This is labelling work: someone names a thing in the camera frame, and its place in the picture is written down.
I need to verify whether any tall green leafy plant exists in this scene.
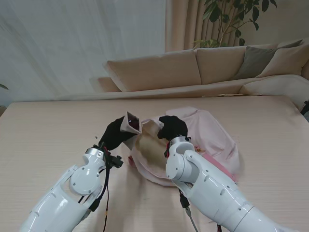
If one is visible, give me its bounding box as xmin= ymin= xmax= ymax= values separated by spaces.
xmin=192 ymin=0 xmax=278 ymax=48

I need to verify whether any black metal frame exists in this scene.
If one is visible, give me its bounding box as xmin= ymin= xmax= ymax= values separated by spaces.
xmin=300 ymin=100 xmax=309 ymax=116

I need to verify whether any grey cushion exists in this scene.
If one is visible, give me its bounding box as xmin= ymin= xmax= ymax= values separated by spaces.
xmin=232 ymin=45 xmax=279 ymax=80

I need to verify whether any beige cushion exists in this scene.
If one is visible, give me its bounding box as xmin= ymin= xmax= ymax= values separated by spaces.
xmin=255 ymin=43 xmax=309 ymax=78

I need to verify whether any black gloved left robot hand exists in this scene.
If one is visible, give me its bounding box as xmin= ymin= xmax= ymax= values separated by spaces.
xmin=99 ymin=117 xmax=136 ymax=151

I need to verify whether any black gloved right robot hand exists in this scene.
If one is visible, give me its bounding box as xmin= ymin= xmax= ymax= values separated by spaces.
xmin=157 ymin=115 xmax=189 ymax=141

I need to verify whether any beige fabric glasses pouch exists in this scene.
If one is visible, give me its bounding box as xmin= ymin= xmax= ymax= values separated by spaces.
xmin=119 ymin=111 xmax=143 ymax=151

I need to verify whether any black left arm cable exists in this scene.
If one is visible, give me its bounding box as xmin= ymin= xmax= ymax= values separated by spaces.
xmin=82 ymin=166 xmax=112 ymax=232

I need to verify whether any beige sofa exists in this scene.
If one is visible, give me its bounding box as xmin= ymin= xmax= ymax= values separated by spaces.
xmin=89 ymin=38 xmax=309 ymax=100

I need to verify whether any white sheer curtain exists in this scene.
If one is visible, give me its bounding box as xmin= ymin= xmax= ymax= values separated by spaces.
xmin=0 ymin=0 xmax=167 ymax=102

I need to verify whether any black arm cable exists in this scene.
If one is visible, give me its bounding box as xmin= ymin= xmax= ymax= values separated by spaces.
xmin=82 ymin=166 xmax=112 ymax=232
xmin=178 ymin=188 xmax=197 ymax=232

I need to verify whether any beige pleated curtain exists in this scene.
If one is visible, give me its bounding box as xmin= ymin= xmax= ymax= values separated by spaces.
xmin=165 ymin=0 xmax=247 ymax=53

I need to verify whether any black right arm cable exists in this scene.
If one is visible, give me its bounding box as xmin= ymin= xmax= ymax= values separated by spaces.
xmin=178 ymin=188 xmax=197 ymax=232

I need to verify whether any pale pink backpack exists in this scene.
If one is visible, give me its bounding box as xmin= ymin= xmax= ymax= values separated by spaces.
xmin=127 ymin=105 xmax=241 ymax=187

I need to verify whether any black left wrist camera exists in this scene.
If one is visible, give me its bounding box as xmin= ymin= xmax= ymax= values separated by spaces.
xmin=108 ymin=154 xmax=124 ymax=169

